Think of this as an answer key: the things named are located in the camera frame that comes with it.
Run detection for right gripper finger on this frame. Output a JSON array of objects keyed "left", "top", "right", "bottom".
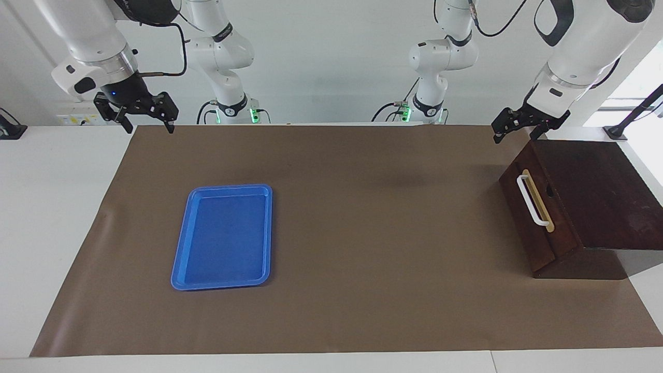
[
  {"left": 94, "top": 93, "right": 134, "bottom": 135},
  {"left": 150, "top": 92, "right": 180, "bottom": 135}
]

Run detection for white drawer handle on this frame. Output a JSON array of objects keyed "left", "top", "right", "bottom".
[{"left": 516, "top": 175, "right": 551, "bottom": 227}]

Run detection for dark wooden drawer cabinet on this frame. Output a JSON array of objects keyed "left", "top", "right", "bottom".
[{"left": 528, "top": 139, "right": 663, "bottom": 280}]

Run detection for black pole stand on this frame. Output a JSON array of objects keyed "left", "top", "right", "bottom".
[{"left": 603, "top": 84, "right": 663, "bottom": 140}]

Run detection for blue plastic tray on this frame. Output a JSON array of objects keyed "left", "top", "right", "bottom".
[{"left": 170, "top": 184, "right": 273, "bottom": 291}]

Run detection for brown table mat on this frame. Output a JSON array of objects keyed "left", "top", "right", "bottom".
[{"left": 30, "top": 124, "right": 663, "bottom": 358}]

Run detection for black base cable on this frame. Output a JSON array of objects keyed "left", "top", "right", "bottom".
[
  {"left": 371, "top": 78, "right": 421, "bottom": 123},
  {"left": 195, "top": 100, "right": 218, "bottom": 125}
]

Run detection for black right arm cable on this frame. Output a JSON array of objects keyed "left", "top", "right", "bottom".
[{"left": 139, "top": 21, "right": 188, "bottom": 78}]

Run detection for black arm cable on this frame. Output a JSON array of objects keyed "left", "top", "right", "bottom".
[
  {"left": 139, "top": 21, "right": 188, "bottom": 78},
  {"left": 468, "top": 0, "right": 529, "bottom": 38}
]

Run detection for white wall socket strip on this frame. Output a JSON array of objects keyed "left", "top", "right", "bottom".
[{"left": 56, "top": 112, "right": 106, "bottom": 126}]

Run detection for light wood handle plate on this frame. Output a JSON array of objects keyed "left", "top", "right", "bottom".
[{"left": 522, "top": 169, "right": 555, "bottom": 233}]

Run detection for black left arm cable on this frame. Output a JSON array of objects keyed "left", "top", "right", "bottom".
[{"left": 468, "top": 0, "right": 529, "bottom": 38}]

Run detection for small black mount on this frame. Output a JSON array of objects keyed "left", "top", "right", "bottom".
[{"left": 0, "top": 108, "right": 27, "bottom": 140}]

